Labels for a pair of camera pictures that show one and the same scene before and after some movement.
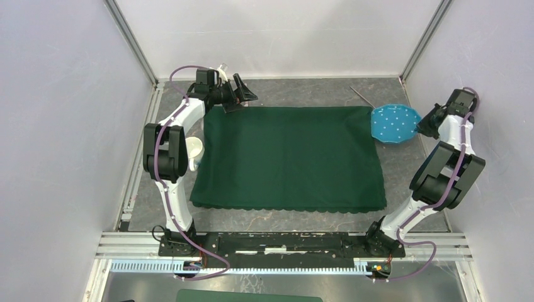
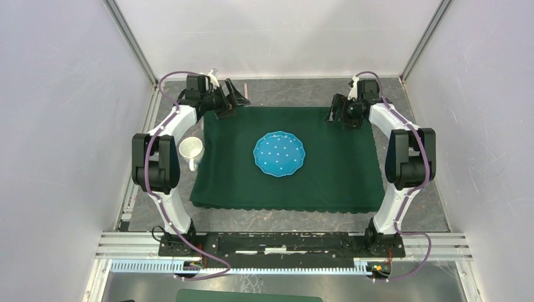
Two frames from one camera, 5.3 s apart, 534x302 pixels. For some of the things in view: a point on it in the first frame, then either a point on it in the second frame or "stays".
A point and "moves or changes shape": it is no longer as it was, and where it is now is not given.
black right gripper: [423, 126] → [339, 102]
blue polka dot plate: [394, 123] moves or changes shape
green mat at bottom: [193, 295] stays
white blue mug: [195, 150] stays
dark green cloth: [313, 159] stays
